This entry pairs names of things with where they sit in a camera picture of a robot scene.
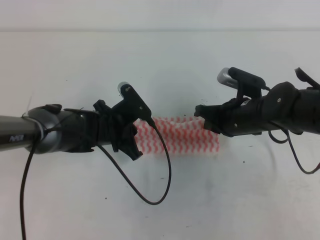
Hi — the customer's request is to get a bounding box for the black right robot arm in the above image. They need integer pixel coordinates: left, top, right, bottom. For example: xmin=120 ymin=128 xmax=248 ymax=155
xmin=194 ymin=67 xmax=320 ymax=137

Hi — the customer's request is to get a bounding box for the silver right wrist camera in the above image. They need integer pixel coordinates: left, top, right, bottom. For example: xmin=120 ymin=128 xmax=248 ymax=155
xmin=216 ymin=66 xmax=266 ymax=101

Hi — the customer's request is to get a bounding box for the black camera cable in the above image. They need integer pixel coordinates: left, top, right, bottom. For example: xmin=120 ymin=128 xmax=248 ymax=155
xmin=98 ymin=117 xmax=173 ymax=206
xmin=262 ymin=86 xmax=320 ymax=175

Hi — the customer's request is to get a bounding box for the pink white wavy towel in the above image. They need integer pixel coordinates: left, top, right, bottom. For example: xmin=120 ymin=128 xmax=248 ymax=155
xmin=134 ymin=116 xmax=220 ymax=155

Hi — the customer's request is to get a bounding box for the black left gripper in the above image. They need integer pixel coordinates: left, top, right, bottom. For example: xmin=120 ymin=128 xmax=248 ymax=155
xmin=93 ymin=99 xmax=142 ymax=161

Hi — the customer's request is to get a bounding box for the black left camera cable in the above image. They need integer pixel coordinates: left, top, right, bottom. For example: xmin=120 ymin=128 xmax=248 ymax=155
xmin=98 ymin=117 xmax=173 ymax=206

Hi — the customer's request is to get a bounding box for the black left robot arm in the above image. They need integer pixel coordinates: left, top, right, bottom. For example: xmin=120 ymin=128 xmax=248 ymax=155
xmin=0 ymin=100 xmax=143 ymax=161

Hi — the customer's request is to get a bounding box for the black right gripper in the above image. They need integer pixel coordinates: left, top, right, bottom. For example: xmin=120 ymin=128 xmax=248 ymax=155
xmin=194 ymin=97 xmax=275 ymax=137

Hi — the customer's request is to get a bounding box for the black right camera cable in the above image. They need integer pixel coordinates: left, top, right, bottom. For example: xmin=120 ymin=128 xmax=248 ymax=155
xmin=262 ymin=86 xmax=320 ymax=175

